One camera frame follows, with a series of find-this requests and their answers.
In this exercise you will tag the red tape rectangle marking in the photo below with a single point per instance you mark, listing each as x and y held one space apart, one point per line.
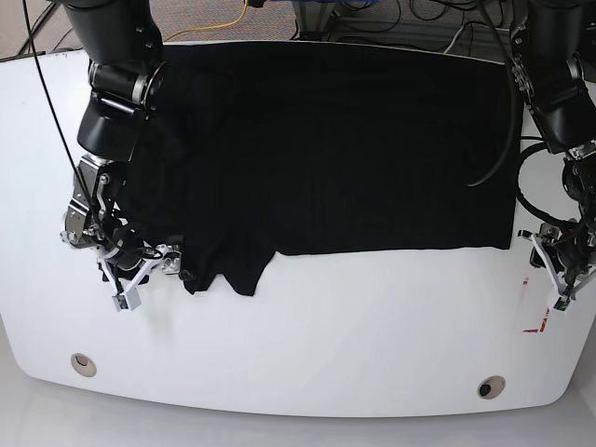
534 302

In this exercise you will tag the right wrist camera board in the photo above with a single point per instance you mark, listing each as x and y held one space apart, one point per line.
121 302

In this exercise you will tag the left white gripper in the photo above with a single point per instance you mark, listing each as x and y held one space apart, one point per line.
567 256

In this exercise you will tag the table cable grommet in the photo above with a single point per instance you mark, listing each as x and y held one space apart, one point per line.
491 387
83 365

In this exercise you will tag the left table cable grommet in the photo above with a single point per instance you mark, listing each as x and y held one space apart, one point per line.
83 365

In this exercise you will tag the black t-shirt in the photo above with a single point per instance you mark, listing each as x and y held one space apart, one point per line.
320 148

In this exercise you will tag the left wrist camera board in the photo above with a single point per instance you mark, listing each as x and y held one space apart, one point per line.
562 303

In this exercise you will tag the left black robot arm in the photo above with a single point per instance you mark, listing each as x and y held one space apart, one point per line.
544 70

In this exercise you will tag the right table cable grommet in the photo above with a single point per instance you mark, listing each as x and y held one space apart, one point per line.
491 387

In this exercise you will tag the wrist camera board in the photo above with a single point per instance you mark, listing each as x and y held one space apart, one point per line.
562 303
121 302

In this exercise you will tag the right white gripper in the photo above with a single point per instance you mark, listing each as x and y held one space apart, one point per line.
125 273

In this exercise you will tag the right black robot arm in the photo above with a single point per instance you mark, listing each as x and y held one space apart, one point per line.
129 203

